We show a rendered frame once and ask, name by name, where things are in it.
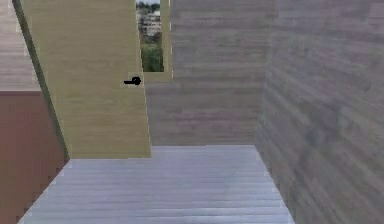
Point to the tan framed window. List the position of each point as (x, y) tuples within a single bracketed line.
[(152, 46)]

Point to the tan wooden room door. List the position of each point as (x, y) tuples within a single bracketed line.
[(90, 83)]

